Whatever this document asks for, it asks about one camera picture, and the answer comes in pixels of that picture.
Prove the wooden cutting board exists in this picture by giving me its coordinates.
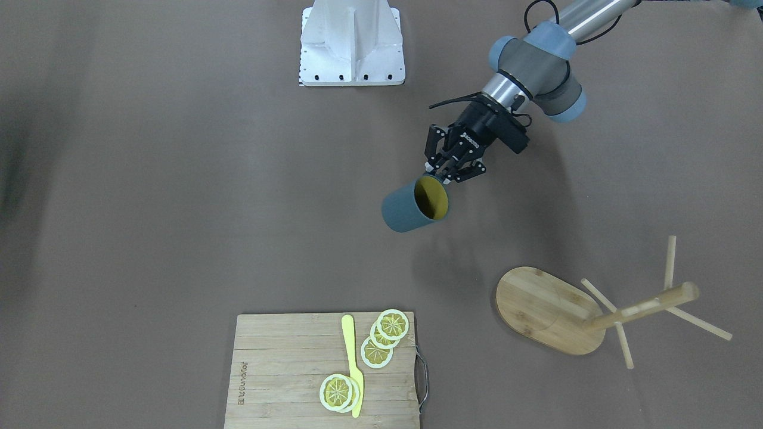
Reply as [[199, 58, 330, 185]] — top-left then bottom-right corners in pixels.
[[224, 310, 428, 428]]

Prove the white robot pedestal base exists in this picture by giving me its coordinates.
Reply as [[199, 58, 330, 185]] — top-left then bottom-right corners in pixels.
[[298, 1, 406, 87]]

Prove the yellow plastic knife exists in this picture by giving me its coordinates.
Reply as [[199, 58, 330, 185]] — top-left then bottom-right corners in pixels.
[[341, 314, 365, 418]]

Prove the wooden cup storage rack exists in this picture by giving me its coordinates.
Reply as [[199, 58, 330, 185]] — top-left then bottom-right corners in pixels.
[[494, 235, 733, 369]]

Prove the grey cup yellow inside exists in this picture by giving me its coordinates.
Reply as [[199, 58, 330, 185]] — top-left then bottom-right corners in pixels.
[[381, 175, 449, 233]]

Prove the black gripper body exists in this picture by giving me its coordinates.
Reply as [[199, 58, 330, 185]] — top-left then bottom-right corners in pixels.
[[448, 101, 529, 157]]

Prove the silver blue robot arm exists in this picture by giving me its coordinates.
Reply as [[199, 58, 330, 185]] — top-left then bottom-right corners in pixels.
[[424, 1, 637, 184]]

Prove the black looped cable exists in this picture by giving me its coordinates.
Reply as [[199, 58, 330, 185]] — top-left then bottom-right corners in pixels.
[[523, 0, 624, 45]]

